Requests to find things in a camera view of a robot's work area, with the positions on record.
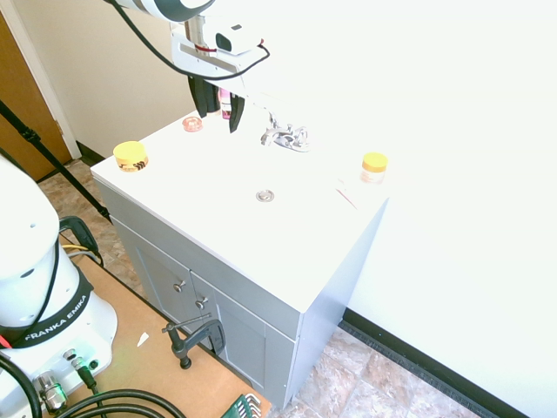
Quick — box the black camera tripod leg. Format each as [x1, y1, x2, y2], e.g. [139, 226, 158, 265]
[0, 98, 113, 224]

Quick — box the white vanity sink top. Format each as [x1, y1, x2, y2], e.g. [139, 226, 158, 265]
[90, 93, 390, 315]

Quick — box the black C-clamp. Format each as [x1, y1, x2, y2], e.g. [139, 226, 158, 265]
[161, 312, 227, 370]

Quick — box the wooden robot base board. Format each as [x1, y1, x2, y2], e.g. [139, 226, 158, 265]
[58, 234, 273, 418]

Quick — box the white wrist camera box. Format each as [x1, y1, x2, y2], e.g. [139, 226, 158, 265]
[213, 24, 265, 57]

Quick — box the grey vanity cabinet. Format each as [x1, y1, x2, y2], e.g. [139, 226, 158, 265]
[92, 178, 389, 410]

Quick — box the red thin stick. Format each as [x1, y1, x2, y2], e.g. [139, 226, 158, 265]
[333, 186, 359, 211]

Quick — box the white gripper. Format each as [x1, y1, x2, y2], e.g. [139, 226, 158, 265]
[170, 16, 265, 134]

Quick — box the pink label bottle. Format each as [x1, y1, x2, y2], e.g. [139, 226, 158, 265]
[218, 86, 234, 121]

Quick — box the chrome two-handle faucet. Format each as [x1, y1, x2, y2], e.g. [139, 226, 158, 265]
[259, 111, 312, 153]

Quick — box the green hex key set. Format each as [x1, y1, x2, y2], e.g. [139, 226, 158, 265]
[219, 393, 263, 418]

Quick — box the black thick base cable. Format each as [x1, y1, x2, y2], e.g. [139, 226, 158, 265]
[0, 347, 188, 418]

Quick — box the brown wooden door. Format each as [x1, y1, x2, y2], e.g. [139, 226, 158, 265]
[0, 10, 74, 183]

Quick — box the small yellow-lid jar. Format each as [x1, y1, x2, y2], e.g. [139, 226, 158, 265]
[359, 152, 389, 185]

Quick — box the wide yellow-lid jar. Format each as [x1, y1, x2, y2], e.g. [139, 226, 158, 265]
[112, 141, 150, 173]

